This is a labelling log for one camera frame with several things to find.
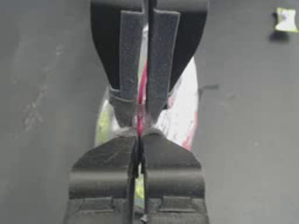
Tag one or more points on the clear bag with pink zip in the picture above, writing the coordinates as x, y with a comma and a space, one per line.
183, 116

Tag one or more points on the green white candy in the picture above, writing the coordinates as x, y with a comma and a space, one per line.
287, 20

